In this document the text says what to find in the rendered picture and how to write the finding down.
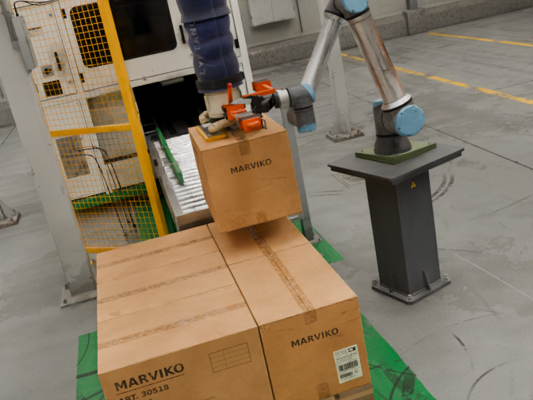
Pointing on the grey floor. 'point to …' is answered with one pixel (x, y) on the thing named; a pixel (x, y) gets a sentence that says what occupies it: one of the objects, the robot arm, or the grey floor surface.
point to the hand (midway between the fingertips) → (235, 111)
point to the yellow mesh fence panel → (123, 130)
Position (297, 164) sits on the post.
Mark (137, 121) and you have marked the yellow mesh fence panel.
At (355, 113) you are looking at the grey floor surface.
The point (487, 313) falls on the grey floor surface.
